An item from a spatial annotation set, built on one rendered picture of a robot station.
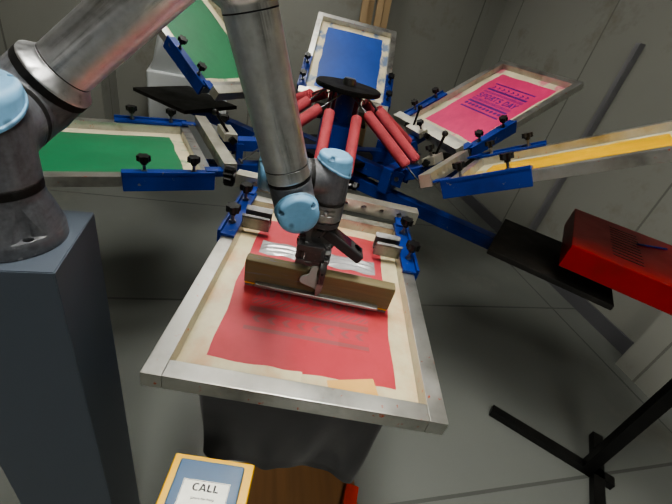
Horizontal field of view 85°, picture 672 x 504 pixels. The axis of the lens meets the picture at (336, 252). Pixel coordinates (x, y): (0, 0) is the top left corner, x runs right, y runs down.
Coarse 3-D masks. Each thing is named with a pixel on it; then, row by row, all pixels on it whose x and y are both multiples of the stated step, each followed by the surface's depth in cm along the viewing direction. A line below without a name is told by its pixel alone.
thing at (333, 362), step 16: (368, 240) 130; (368, 256) 122; (352, 272) 112; (368, 320) 96; (384, 320) 97; (384, 336) 92; (320, 352) 84; (336, 352) 85; (352, 352) 86; (384, 352) 88; (304, 368) 79; (320, 368) 80; (336, 368) 81; (352, 368) 82; (368, 368) 83; (384, 368) 84; (384, 384) 80
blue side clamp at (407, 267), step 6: (396, 228) 132; (402, 228) 133; (408, 228) 132; (396, 234) 129; (408, 234) 128; (402, 240) 126; (402, 246) 122; (402, 252) 119; (408, 252) 120; (414, 252) 119; (402, 258) 116; (414, 258) 116; (402, 264) 113; (408, 264) 114; (414, 264) 114; (402, 270) 111; (408, 270) 111; (414, 270) 112; (414, 276) 112
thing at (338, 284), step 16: (256, 256) 92; (256, 272) 92; (272, 272) 92; (288, 272) 92; (304, 272) 91; (336, 272) 93; (304, 288) 95; (336, 288) 94; (352, 288) 94; (368, 288) 93; (384, 288) 93; (384, 304) 96
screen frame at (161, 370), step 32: (352, 224) 133; (384, 224) 135; (224, 256) 99; (192, 288) 86; (416, 288) 106; (192, 320) 80; (416, 320) 94; (160, 352) 70; (416, 352) 86; (160, 384) 68; (192, 384) 67; (224, 384) 68; (256, 384) 69; (288, 384) 71; (416, 384) 82; (352, 416) 71; (384, 416) 70; (416, 416) 71
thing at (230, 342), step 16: (272, 224) 125; (256, 240) 115; (272, 240) 117; (288, 240) 119; (272, 256) 110; (240, 272) 101; (240, 288) 96; (256, 288) 97; (240, 304) 91; (224, 320) 85; (240, 320) 86; (224, 336) 82; (240, 336) 82; (256, 336) 83; (272, 336) 84; (208, 352) 77; (224, 352) 78; (240, 352) 79; (256, 352) 80; (272, 352) 81; (288, 352) 82; (304, 352) 83; (288, 368) 78
